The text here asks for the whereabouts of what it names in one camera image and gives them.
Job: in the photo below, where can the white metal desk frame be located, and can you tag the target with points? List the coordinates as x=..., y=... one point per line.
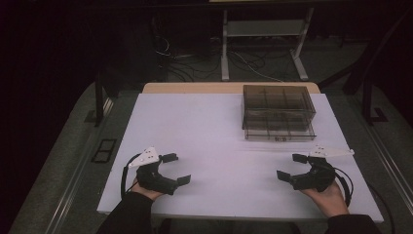
x=264, y=28

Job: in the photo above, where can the person's left hand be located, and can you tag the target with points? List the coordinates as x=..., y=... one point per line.
x=146, y=193

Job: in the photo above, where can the smoky transparent drawer box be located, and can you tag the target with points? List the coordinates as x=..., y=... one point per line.
x=277, y=107

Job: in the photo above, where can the person's right hand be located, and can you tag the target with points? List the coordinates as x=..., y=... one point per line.
x=331, y=201

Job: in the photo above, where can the black metal stand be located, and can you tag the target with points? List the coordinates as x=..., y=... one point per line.
x=368, y=97
x=99, y=100

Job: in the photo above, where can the black floor socket cover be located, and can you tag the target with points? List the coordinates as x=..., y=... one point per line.
x=104, y=150

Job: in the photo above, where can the wooden table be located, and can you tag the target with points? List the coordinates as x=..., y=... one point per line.
x=195, y=87

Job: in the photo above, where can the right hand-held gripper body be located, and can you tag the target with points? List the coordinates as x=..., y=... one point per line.
x=319, y=177

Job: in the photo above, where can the white board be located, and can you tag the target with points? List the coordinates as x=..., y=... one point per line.
x=211, y=146

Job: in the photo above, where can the metal floor rail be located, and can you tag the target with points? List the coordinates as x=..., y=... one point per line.
x=78, y=182
x=389, y=162

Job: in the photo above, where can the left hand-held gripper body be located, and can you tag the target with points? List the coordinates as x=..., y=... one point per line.
x=152, y=180

